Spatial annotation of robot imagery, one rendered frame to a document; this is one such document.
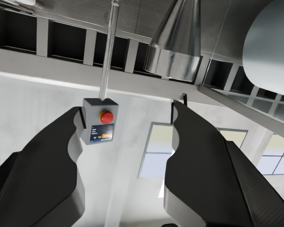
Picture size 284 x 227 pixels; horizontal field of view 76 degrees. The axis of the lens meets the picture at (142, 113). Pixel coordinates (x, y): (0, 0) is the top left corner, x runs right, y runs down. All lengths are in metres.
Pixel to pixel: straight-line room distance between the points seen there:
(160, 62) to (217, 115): 4.30
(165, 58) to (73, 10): 0.38
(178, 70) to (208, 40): 0.38
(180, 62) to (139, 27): 0.31
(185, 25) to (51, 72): 0.48
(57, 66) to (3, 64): 0.17
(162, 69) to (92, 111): 0.19
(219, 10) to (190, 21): 0.37
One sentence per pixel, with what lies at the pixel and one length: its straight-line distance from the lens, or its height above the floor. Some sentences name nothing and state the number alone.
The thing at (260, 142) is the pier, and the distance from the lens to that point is 5.76.
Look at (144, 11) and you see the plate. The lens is 0.72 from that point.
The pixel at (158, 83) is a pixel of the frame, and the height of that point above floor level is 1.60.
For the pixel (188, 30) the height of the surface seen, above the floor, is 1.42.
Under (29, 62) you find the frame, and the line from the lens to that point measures 0.75.
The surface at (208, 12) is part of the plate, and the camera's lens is 0.81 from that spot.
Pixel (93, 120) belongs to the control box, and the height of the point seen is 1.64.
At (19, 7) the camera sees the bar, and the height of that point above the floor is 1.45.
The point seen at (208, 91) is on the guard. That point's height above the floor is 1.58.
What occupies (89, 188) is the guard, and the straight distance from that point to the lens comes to 0.64.
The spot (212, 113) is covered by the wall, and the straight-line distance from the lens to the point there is 4.59.
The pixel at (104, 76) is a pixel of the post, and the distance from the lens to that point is 0.41.
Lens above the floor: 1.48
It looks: 19 degrees up
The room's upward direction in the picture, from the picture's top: 167 degrees counter-clockwise
